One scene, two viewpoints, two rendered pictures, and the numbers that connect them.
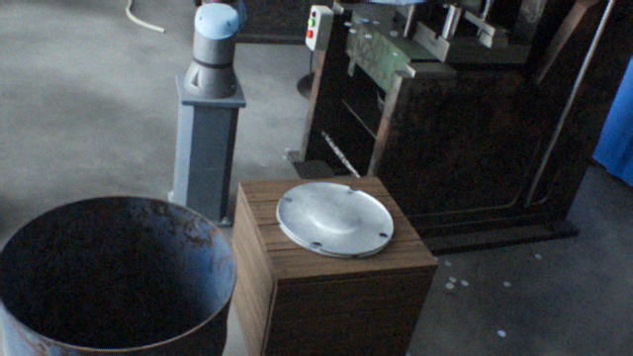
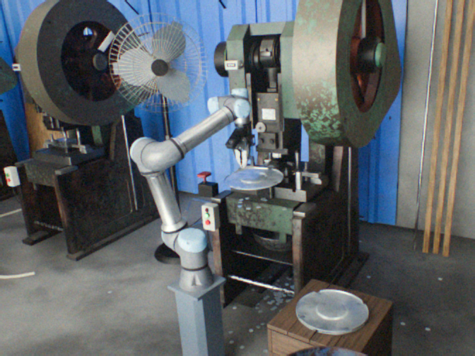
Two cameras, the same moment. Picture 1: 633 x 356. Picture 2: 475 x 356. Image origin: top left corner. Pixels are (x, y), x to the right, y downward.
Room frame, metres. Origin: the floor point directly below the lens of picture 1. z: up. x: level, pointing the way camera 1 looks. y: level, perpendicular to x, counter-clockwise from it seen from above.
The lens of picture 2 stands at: (0.06, 1.01, 1.50)
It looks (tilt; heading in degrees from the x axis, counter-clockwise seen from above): 19 degrees down; 331
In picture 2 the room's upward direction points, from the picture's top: 4 degrees counter-clockwise
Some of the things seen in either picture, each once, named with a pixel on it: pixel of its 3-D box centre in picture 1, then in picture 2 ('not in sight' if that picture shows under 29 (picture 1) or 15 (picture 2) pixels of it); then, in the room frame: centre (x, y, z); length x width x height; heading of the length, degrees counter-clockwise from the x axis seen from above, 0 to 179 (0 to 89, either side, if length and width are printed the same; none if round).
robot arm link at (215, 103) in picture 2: not in sight; (223, 104); (1.84, 0.08, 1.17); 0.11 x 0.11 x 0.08; 3
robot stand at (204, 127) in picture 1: (204, 152); (201, 325); (1.71, 0.34, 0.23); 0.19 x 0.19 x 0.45; 20
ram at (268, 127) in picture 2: not in sight; (273, 117); (2.00, -0.29, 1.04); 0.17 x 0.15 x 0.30; 118
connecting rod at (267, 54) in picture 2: not in sight; (275, 70); (2.02, -0.33, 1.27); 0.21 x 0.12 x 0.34; 118
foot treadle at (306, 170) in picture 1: (373, 170); (271, 280); (1.96, -0.21, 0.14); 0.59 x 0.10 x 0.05; 118
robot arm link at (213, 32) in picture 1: (216, 32); (192, 246); (1.71, 0.34, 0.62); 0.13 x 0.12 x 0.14; 3
